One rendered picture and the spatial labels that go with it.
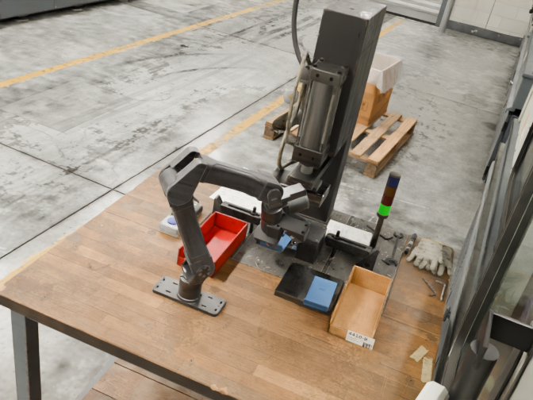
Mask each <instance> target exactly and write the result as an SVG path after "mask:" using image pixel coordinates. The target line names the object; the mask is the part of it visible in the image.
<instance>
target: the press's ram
mask: <svg viewBox="0 0 533 400"><path fill-rule="evenodd" d="M333 160H334V158H332V157H330V156H328V157H327V159H326V160H325V161H324V162H323V163H322V165H321V166H320V169H318V170H315V169H314V167H312V166H309V165H307V164H304V163H300V162H298V164H297V165H296V166H295V167H294V168H293V170H292V171H288V170H286V169H282V170H280V169H278V167H277V168H276V169H275V170H274V172H273V173H272V175H273V176H274V177H275V178H276V180H277V181H278V182H279V184H280V185H281V186H282V187H284V188H286V187H290V186H292V185H295V184H298V183H300V184H301V185H302V186H303V187H304V188H305V189H306V191H307V196H308V199H309V204H310V205H313V206H317V207H320V206H321V204H322V203H323V201H324V200H325V199H326V197H327V196H328V192H329V190H330V186H331V184H329V183H325V182H322V180H321V179H320V177H321V176H322V174H323V173H324V172H325V171H326V169H327V168H328V166H329V165H330V163H331V162H332V161H333Z"/></svg>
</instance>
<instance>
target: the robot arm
mask: <svg viewBox="0 0 533 400"><path fill-rule="evenodd" d="M194 158H195V159H194ZM158 177H159V182H160V184H161V187H162V189H163V193H164V195H165V197H166V196H167V201H168V203H169V206H170V208H171V210H172V213H173V215H174V219H175V222H176V225H177V227H178V231H179V234H180V237H181V239H182V243H183V247H184V250H183V252H184V254H185V257H186V258H185V260H184V261H183V262H182V265H181V267H182V270H183V272H182V273H180V279H179V281H177V280H175V279H172V278H169V277H167V276H163V277H162V278H161V279H160V280H159V281H158V282H157V284H155V285H154V286H153V288H152V292H153V293H155V294H158V295H161V296H163V297H165V298H169V299H170V300H173V301H175V302H178V303H180V304H183V305H184V306H188V307H190V308H192V309H195V310H198V311H200V312H202V313H205V314H208V315H209V316H212V317H216V316H217V315H218V314H219V313H220V312H221V310H222V309H223V308H224V306H225V303H226V301H225V300H224V299H223V298H219V297H217V296H215V295H213V294H210V293H207V292H205V291H203V290H201V287H202V284H203V282H204V281H205V280H206V279H207V278H208V277H210V276H211V275H212V274H213V273H214V271H215V265H214V262H213V257H212V255H211V253H210V251H209V249H208V247H207V245H206V243H205V239H204V237H203V234H202V231H201V226H200V224H199V221H198V218H197V214H196V210H195V208H194V201H193V199H194V192H195V190H196V189H197V186H198V184H199V183H209V184H213V185H217V186H220V187H225V188H228V189H232V190H237V191H239V192H242V193H245V194H247V195H249V196H251V197H253V198H256V199H257V200H258V201H261V202H262V203H261V223H260V224H259V227H258V228H257V230H256V232H255V234H254V240H257V241H263V242H265V243H266V244H267V245H268V246H270V247H272V248H276V247H277V245H278V243H279V241H280V240H281V238H282V235H283V233H284V232H285V234H286V235H287V236H289V237H290V238H291V239H293V240H294V241H295V242H296V243H301V242H302V243H303V242H304V241H305V240H306V238H307V236H308V232H309V226H310V224H309V223H307V222H304V221H301V220H298V219H296V218H294V217H290V216H288V215H290V214H293V213H296V212H299V211H302V210H306V209H308V208H309V199H308V196H307V191H306V189H305V188H304V187H303V186H302V185H301V184H300V183H298V184H295V185H292V186H290V187H286V188H284V187H282V186H281V185H280V184H279V182H278V181H277V180H276V178H275V177H274V176H273V175H272V174H271V173H270V172H267V171H262V170H259V169H258V170H257V171H256V170H253V169H251V170H249V169H246V168H242V167H237V166H235V165H231V164H229V163H225V162H221V161H219V160H215V159H213V158H211V157H209V156H207V155H204V154H201V153H200V152H199V151H198V149H197V147H194V146H188V147H186V148H185V149H184V150H183V151H181V152H180V153H179V154H178V155H177V156H176V157H175V158H174V159H173V160H172V161H170V162H169V163H168V164H167V165H166V166H164V167H163V168H162V169H161V170H160V172H159V176H158Z"/></svg>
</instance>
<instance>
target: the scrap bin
mask: <svg viewBox="0 0 533 400"><path fill-rule="evenodd" d="M247 226H248V223H247V222H245V221H241V220H239V219H236V218H234V217H229V216H228V215H225V214H222V213H218V212H217V211H215V212H214V213H213V214H212V215H211V216H210V217H209V218H208V219H207V220H206V221H205V222H204V223H203V224H202V225H201V231H202V234H203V237H204V239H205V243H206V245H207V247H208V249H209V251H210V253H211V255H212V257H213V262H214V265H215V271H214V273H213V274H212V275H211V276H210V278H213V277H214V276H215V275H216V273H217V272H218V271H219V270H220V269H221V268H222V266H223V265H224V264H225V263H226V261H227V260H228V259H229V257H230V256H231V255H232V254H233V252H234V251H235V250H236V249H237V248H238V247H239V246H240V244H241V243H242V242H243V240H244V239H245V238H246V234H247ZM183 250H184V247H183V244H182V245H181V246H180V247H179V249H178V259H177V265H179V266H181V265H182V262H183V261H184V260H185V258H186V257H185V254H184V252H183Z"/></svg>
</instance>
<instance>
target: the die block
mask: <svg viewBox="0 0 533 400"><path fill-rule="evenodd" d="M325 235H326V233H325V234H324V236H323V238H322V240H321V242H320V243H319V245H316V244H312V243H310V242H308V241H304V242H303V243H302V242H301V243H298V244H297V249H296V253H295V257H294V258H297V259H299V260H303V261H305V262H308V263H311V264H314V262H315V261H316V258H317V257H318V255H319V254H320V251H321V249H322V248H323V244H324V238H325Z"/></svg>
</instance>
